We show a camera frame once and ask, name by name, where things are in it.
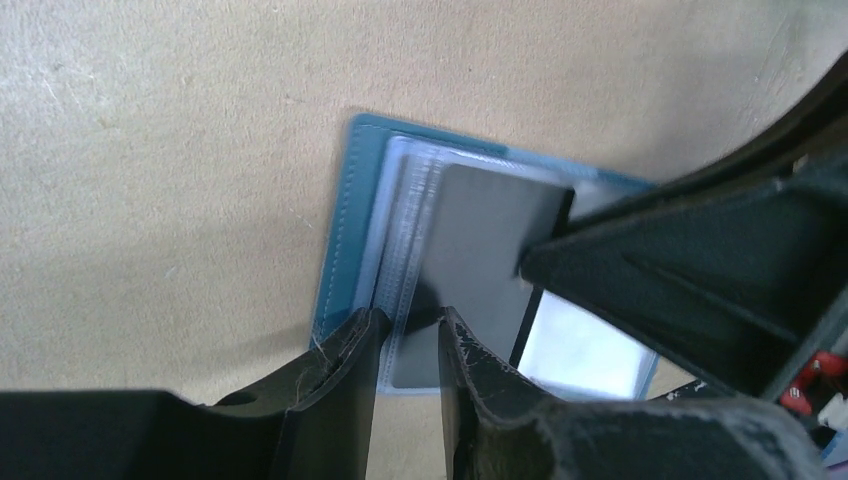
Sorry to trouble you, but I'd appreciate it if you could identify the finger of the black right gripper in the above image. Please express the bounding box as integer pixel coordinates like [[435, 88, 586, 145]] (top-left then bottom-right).
[[520, 58, 847, 398]]

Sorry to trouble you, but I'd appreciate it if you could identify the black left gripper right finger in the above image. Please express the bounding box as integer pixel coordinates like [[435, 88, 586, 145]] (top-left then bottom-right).
[[438, 307, 826, 479]]

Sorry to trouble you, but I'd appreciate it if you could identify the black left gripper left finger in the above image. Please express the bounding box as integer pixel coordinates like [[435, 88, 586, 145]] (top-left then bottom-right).
[[1, 308, 389, 479]]

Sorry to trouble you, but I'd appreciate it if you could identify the grey card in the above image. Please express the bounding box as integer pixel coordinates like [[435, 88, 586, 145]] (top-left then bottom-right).
[[390, 165, 574, 389]]

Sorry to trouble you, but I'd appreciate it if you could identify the blue card holder wallet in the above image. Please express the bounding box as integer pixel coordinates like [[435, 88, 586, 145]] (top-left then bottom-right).
[[312, 113, 658, 400]]

